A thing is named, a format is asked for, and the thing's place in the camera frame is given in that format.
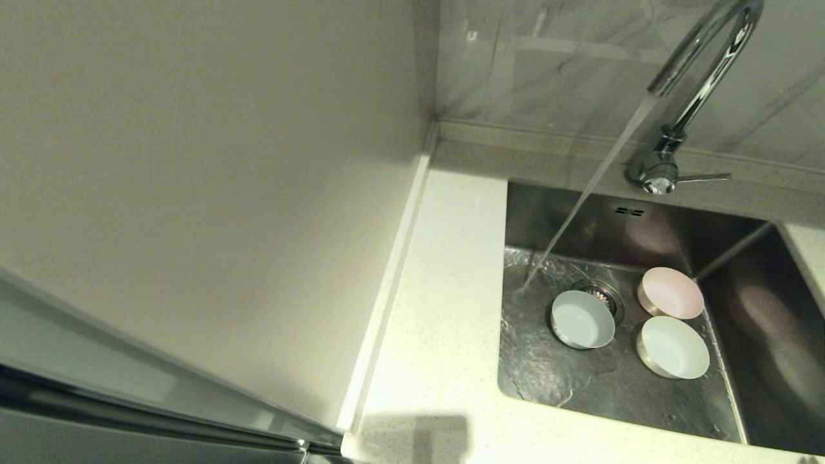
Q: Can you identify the chrome gooseneck faucet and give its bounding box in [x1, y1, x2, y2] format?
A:
[625, 0, 766, 196]

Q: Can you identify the running water stream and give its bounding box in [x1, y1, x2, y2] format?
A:
[519, 90, 658, 292]

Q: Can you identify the pink bowl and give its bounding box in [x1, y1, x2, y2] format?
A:
[637, 267, 705, 320]

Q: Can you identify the light blue bowl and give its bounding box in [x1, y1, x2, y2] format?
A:
[550, 290, 616, 350]

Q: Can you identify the stainless steel sink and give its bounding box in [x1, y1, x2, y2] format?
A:
[498, 179, 825, 457]

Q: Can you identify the white bowl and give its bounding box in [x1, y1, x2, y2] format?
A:
[636, 316, 711, 380]

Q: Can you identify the metal sink drain strainer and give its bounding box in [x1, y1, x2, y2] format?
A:
[572, 278, 625, 323]

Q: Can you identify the stainless steel refrigerator door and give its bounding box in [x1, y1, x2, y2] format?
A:
[0, 264, 345, 464]

